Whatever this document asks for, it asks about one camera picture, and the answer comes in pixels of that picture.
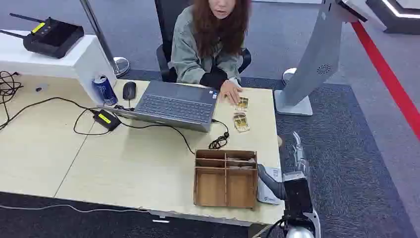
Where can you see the wooden divided box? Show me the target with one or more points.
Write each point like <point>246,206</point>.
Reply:
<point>210,187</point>

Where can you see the black power adapter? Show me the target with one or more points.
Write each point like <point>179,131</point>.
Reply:
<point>106,120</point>

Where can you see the yellow printed card pile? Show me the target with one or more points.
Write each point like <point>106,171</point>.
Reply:
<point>241,123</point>

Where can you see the small grey puck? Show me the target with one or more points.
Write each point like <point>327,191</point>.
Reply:
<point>42,88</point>

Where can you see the dark platform with light strip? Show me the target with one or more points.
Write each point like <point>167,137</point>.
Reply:
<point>393,16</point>

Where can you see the person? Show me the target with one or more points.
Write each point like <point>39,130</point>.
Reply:
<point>190,49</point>

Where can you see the chrome stanchion pole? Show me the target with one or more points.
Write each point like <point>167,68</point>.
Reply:
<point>98,33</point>

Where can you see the pale card stack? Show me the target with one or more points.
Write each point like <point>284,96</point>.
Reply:
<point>241,167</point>
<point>241,160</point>

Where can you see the grey kiosk stand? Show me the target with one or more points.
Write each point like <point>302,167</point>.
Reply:
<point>315,59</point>

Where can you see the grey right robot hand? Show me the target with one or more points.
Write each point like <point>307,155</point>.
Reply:
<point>272,185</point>

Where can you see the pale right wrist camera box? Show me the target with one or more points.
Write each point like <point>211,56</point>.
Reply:
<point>297,197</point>

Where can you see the grey laptop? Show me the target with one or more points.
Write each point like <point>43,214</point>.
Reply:
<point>177,106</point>

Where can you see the white flat packet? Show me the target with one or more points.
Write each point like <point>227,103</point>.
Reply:
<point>267,197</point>

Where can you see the blue drink can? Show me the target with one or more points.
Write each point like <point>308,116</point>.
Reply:
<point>105,90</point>

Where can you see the black office chair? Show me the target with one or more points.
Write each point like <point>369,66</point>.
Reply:
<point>164,56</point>

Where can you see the person's right hand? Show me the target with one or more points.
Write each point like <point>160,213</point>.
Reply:
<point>230,90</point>

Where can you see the black computer mouse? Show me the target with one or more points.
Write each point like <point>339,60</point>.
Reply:
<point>129,90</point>

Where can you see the black router with antennas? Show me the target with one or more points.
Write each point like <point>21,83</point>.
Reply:
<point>52,37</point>

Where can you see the white shelf block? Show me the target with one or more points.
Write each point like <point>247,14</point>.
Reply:
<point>65,62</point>

